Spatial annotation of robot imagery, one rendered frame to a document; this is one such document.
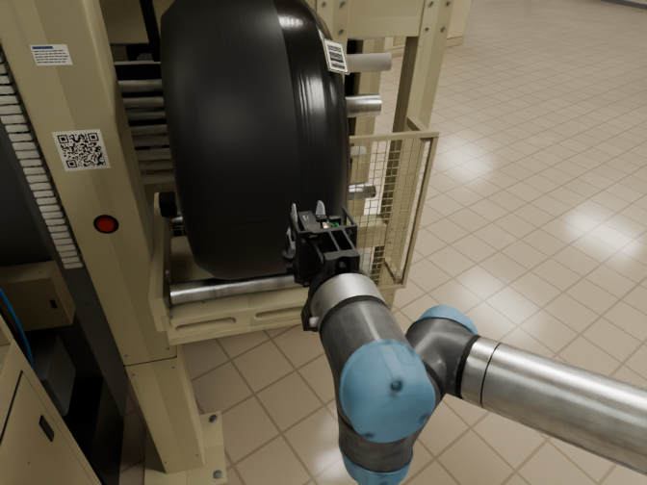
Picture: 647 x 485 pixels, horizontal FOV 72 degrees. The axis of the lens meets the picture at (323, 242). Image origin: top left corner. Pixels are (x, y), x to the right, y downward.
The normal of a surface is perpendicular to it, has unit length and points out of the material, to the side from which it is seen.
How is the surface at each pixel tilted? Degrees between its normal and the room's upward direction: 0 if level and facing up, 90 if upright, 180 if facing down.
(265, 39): 31
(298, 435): 0
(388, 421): 83
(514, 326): 0
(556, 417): 66
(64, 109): 90
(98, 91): 90
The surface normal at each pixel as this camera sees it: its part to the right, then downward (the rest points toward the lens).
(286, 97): 0.22, -0.01
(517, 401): -0.62, 0.07
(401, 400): 0.26, 0.52
